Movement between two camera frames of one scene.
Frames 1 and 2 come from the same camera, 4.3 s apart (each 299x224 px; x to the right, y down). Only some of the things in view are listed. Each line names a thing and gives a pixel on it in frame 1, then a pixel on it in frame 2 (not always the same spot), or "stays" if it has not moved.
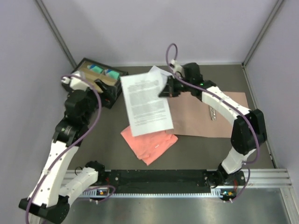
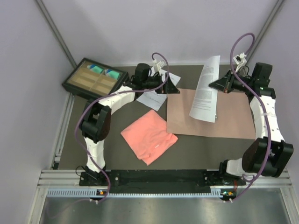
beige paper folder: x=191 y=115 stays
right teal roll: x=114 y=74 stays
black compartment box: x=107 y=79 stays
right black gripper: x=168 y=91 → x=222 y=84
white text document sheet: x=148 y=112 → x=203 y=105
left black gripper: x=106 y=88 → x=169 y=88
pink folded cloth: x=149 y=146 stays
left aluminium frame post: x=58 y=34 stays
